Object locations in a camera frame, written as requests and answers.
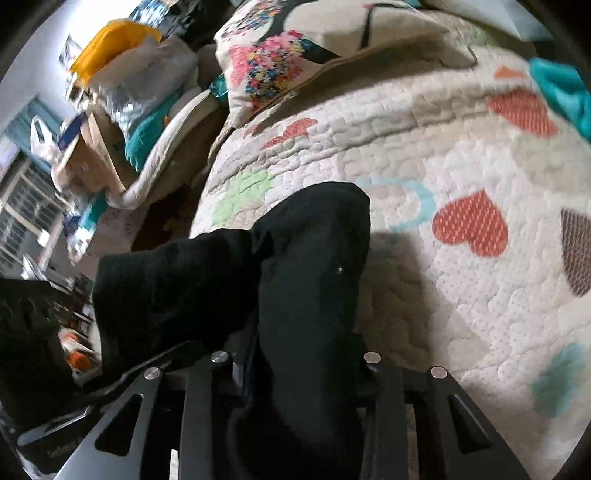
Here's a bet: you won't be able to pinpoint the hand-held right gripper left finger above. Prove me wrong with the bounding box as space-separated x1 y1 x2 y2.
60 337 260 480

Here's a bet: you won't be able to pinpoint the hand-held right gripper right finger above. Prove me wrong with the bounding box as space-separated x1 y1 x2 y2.
351 332 532 480

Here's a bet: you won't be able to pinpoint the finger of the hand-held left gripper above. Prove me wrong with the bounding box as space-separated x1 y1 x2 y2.
99 342 195 393

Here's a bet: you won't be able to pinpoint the black pants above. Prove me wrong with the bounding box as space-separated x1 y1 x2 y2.
92 181 372 480

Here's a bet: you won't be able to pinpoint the window grille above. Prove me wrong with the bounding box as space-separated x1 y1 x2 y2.
0 152 65 273

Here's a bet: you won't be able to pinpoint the heart patterned quilted blanket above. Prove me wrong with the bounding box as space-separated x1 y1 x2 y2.
189 9 591 467

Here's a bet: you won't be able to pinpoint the cardboard box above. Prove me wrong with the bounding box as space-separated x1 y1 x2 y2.
51 113 127 195

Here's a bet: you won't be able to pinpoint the white plastic bag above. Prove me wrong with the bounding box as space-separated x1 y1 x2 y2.
30 115 65 164

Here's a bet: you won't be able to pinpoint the blue box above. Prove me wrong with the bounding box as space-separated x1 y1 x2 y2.
58 115 88 158

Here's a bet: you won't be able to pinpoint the teal curtain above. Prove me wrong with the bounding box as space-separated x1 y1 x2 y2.
4 95 56 148

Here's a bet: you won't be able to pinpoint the teal cloth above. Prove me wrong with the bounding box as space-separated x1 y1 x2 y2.
124 108 178 169

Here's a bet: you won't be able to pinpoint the beige padded cushion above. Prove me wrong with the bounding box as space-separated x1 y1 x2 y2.
108 88 227 208

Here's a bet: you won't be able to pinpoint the clear plastic bag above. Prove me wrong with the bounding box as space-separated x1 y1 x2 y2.
90 37 199 134

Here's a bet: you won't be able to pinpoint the yellow plastic container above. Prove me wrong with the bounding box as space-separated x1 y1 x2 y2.
69 18 162 86

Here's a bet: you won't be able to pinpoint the floral printed cushion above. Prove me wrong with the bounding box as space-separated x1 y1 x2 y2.
215 0 444 127

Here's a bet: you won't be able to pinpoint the teal fleece blanket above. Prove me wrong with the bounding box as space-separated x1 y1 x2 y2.
529 58 591 134

